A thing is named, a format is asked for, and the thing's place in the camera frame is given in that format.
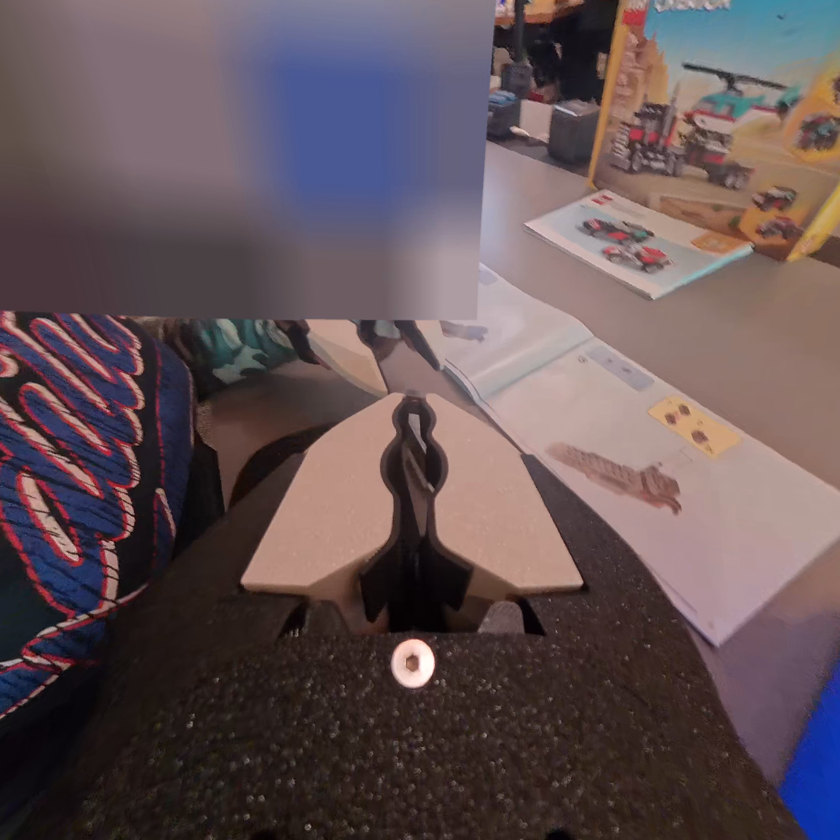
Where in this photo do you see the blue plastic bin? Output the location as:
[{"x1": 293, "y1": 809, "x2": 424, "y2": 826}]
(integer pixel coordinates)
[{"x1": 776, "y1": 675, "x2": 840, "y2": 840}]

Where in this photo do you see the closed lego instruction booklet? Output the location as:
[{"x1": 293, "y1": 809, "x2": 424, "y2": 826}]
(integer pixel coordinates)
[{"x1": 523, "y1": 192, "x2": 756, "y2": 301}]

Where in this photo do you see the small grey lego piece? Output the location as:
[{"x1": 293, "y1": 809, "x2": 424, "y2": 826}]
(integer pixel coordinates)
[{"x1": 402, "y1": 389, "x2": 435, "y2": 494}]

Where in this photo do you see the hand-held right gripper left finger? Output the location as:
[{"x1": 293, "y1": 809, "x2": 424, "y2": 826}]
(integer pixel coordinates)
[{"x1": 239, "y1": 392, "x2": 412, "y2": 634}]

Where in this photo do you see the black battery box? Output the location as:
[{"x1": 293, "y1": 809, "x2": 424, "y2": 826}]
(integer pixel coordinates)
[{"x1": 546, "y1": 101, "x2": 602, "y2": 166}]

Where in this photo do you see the person's black printed shirt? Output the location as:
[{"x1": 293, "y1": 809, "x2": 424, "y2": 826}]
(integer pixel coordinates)
[{"x1": 0, "y1": 311, "x2": 225, "y2": 729}]

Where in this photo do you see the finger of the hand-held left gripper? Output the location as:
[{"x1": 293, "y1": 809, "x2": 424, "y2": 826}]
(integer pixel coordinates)
[{"x1": 306, "y1": 319, "x2": 389, "y2": 399}]

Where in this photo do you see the yellow lego truck box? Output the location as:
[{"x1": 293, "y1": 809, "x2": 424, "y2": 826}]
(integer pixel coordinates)
[{"x1": 586, "y1": 0, "x2": 840, "y2": 263}]

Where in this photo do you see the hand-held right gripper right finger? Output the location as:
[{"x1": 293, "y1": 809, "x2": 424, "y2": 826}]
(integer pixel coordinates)
[{"x1": 419, "y1": 392, "x2": 585, "y2": 634}]

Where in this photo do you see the lego instruction booklet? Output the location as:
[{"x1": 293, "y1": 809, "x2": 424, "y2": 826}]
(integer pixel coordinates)
[
  {"x1": 438, "y1": 262, "x2": 840, "y2": 648},
  {"x1": 523, "y1": 192, "x2": 756, "y2": 301}
]

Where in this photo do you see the black light stand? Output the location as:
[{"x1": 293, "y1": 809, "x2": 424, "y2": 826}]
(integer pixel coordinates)
[{"x1": 507, "y1": 0, "x2": 534, "y2": 94}]

